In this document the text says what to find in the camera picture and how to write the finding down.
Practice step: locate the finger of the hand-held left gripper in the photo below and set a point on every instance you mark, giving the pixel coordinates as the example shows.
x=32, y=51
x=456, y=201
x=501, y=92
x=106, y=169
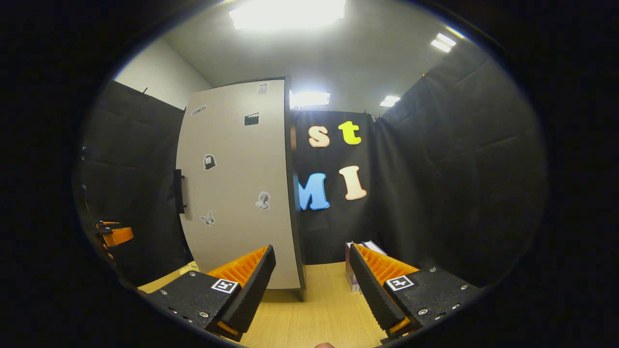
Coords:
x=118, y=236

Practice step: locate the pink book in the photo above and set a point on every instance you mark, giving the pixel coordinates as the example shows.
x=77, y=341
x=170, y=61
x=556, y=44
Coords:
x=349, y=270

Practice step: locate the grey book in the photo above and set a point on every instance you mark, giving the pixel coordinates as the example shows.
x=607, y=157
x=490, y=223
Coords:
x=377, y=249

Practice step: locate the white book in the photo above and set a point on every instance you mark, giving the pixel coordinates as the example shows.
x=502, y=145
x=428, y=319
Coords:
x=363, y=245

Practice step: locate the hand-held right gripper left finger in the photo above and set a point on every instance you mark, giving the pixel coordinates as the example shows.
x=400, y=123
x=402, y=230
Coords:
x=256, y=290

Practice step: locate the black backdrop cloth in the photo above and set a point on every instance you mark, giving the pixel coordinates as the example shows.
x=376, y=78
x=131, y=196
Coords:
x=435, y=169

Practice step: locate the large ceiling light panel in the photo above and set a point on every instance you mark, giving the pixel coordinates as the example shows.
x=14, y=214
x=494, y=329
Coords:
x=287, y=13

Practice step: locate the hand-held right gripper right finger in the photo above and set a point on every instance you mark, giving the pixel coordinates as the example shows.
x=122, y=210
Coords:
x=375, y=295

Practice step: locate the grey cabinet door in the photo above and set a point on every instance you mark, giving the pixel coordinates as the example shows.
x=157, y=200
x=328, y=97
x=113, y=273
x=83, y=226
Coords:
x=232, y=159

